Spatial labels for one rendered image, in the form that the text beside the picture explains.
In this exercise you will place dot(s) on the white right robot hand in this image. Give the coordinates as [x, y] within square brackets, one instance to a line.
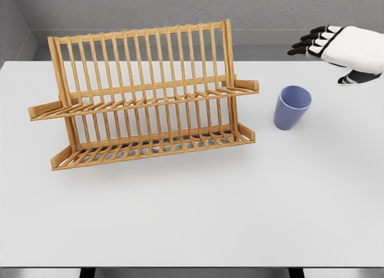
[351, 48]

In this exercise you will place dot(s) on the blue plastic cup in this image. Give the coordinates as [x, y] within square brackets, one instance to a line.
[288, 116]

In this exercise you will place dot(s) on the wooden two-tier dish rack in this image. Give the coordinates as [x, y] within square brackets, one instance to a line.
[144, 110]

